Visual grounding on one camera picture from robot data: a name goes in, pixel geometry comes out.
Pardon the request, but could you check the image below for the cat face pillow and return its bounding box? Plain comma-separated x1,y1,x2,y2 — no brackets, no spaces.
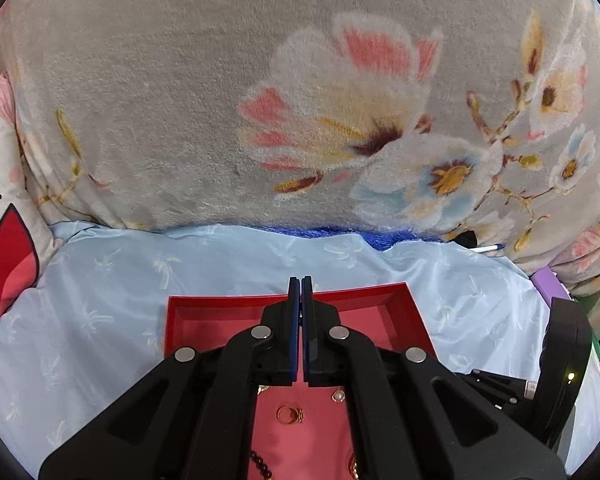
0,75,57,347

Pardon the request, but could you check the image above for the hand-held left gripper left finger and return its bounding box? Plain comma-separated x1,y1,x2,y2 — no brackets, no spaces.
37,276,301,480

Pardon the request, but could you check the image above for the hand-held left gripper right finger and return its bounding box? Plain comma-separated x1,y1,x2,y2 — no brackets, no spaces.
301,276,567,480

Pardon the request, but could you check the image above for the black bead bracelet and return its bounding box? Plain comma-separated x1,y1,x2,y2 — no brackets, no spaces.
248,450,276,480

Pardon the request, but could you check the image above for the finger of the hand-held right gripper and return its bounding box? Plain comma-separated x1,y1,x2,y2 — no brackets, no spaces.
455,368,537,414

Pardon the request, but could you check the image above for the gold ring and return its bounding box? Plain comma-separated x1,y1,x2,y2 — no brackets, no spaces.
275,404,306,425

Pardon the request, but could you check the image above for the grey floral blanket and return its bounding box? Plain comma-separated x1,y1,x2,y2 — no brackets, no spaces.
0,0,600,307

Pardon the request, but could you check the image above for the blue fuzzy cloth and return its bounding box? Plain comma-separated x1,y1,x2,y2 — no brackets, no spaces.
259,223,444,254

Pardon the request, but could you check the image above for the light blue bed sheet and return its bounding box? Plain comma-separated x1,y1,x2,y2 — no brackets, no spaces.
0,222,600,480

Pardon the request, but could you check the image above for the purple box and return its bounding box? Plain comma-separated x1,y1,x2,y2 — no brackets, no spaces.
529,266,574,307

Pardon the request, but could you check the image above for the red cardboard box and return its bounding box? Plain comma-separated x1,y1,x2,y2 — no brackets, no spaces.
164,282,439,480

